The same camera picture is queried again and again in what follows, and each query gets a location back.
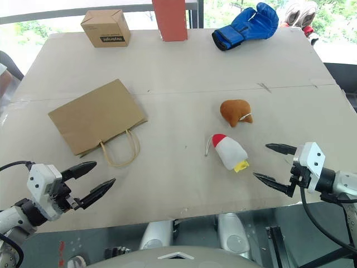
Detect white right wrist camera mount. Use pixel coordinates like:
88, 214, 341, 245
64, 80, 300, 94
292, 141, 326, 194

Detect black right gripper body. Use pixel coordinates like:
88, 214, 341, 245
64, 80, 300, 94
288, 161, 312, 190

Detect tall red box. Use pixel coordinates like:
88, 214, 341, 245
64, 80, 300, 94
151, 0, 189, 42

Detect grey shoe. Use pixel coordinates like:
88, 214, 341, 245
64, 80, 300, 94
66, 254, 89, 268

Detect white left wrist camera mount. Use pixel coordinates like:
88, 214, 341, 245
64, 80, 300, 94
26, 164, 63, 222

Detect black window post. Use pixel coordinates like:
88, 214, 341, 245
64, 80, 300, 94
186, 0, 205, 29

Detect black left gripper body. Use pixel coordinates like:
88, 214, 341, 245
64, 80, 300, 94
46, 180, 85, 216

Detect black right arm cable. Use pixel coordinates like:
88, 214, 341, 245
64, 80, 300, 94
300, 185, 357, 253

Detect silver robot leg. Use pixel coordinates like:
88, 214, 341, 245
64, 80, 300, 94
138, 220, 174, 251
217, 213, 252, 259

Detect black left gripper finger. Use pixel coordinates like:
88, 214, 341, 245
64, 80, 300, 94
73, 178, 117, 211
60, 160, 98, 182

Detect white rocket plush toy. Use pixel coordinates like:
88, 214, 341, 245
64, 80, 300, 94
205, 133, 250, 173

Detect brown cardboard box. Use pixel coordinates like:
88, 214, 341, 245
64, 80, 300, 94
80, 9, 132, 49

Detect black table frame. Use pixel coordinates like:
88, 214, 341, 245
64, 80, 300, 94
264, 225, 357, 268

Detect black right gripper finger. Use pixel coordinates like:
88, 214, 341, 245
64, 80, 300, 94
265, 143, 298, 156
252, 172, 297, 199

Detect grey robot torso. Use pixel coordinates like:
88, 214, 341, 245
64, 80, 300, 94
86, 245, 264, 268

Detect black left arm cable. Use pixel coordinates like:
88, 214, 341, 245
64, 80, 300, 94
0, 160, 36, 173

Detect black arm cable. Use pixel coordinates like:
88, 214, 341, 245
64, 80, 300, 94
0, 160, 36, 173
300, 185, 357, 253

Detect blue boxing glove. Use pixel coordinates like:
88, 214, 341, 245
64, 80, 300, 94
211, 2, 279, 52

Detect brown paper bag with handles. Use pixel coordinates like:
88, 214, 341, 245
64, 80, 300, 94
47, 78, 149, 168

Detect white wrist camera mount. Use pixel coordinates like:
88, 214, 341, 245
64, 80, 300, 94
26, 164, 63, 222
292, 141, 326, 194

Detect brown plush toy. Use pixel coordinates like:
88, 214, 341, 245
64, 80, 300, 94
219, 99, 254, 128

